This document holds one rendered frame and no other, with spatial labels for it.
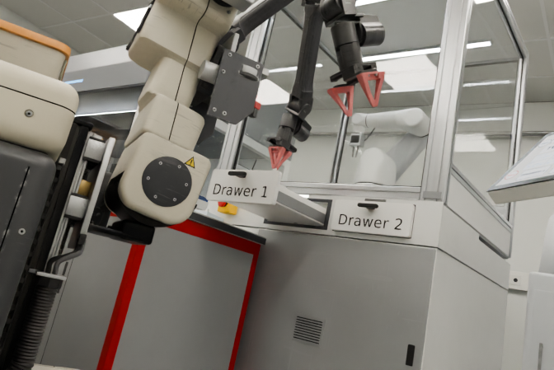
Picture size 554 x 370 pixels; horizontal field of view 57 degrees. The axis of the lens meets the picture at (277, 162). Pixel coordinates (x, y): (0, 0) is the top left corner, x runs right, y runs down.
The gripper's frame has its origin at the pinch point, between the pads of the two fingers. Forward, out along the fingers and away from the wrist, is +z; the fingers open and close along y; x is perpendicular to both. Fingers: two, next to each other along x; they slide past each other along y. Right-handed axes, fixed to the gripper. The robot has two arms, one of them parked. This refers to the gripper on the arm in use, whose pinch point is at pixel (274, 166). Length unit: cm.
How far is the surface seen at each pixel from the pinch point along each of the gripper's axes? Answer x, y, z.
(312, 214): 8.4, -16.2, 10.9
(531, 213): -12, -339, -104
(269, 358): -3, -28, 61
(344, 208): 16.1, -22.7, 5.9
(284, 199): 9.7, 1.9, 12.0
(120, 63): -109, 14, -49
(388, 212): 32.9, -23.9, 5.5
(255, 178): 2.7, 10.2, 8.4
